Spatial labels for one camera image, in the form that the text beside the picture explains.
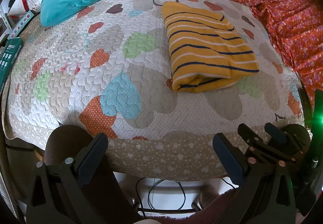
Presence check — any light blue dotted box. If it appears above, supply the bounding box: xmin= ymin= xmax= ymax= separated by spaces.
xmin=7 ymin=10 xmax=35 ymax=40

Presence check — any dark green cardboard box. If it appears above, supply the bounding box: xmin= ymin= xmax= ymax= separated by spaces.
xmin=0 ymin=37 xmax=24 ymax=92

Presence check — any heart patterned quilted blanket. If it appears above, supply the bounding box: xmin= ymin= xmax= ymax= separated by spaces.
xmin=2 ymin=0 xmax=304 ymax=181

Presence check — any black cable on floor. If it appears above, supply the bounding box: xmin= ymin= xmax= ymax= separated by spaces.
xmin=135 ymin=177 xmax=238 ymax=217

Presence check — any yellow striped knit sweater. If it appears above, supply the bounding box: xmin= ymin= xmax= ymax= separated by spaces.
xmin=161 ymin=1 xmax=259 ymax=93

